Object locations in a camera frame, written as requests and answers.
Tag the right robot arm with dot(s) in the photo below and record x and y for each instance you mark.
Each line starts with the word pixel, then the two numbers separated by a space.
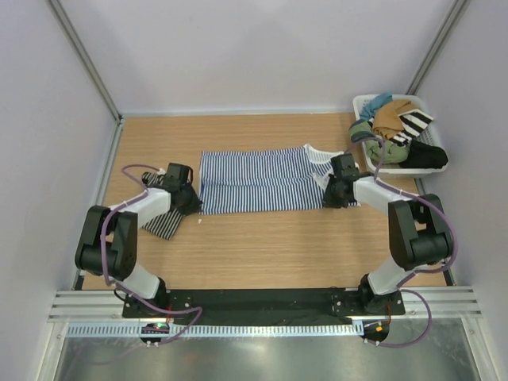
pixel 420 237

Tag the aluminium corner post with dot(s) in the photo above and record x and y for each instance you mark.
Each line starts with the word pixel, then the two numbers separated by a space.
pixel 444 32
pixel 80 50

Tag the aluminium front rail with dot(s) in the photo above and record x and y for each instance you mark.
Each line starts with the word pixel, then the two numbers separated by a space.
pixel 419 302

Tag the teal blue garment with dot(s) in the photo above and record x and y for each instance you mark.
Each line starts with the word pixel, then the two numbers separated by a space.
pixel 370 108

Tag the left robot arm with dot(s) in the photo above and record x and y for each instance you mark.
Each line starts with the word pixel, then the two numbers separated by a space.
pixel 108 242

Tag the blue white striped tank top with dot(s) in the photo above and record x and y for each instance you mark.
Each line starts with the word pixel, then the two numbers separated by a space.
pixel 264 181

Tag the right aluminium corner post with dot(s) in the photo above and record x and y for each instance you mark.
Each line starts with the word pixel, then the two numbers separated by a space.
pixel 444 32

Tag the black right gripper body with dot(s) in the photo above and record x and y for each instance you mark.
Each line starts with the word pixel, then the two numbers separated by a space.
pixel 332 196

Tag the olive green garment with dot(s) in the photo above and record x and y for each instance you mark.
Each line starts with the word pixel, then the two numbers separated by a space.
pixel 389 152

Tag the tan brown garment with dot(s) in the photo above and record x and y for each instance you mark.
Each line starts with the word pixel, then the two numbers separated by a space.
pixel 387 123

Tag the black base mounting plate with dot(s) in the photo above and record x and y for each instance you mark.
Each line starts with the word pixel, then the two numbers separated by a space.
pixel 341 302

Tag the left aluminium corner post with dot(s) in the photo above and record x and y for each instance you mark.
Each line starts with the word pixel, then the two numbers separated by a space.
pixel 80 50

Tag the perforated cable duct strip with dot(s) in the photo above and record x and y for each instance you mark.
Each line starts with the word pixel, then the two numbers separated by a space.
pixel 158 330

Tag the black white striped tank top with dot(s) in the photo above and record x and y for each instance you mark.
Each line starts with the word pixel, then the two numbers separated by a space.
pixel 162 220

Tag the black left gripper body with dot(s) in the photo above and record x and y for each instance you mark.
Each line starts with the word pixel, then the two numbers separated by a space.
pixel 190 201

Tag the wide black white striped garment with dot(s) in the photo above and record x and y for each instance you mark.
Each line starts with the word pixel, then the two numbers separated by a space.
pixel 414 123

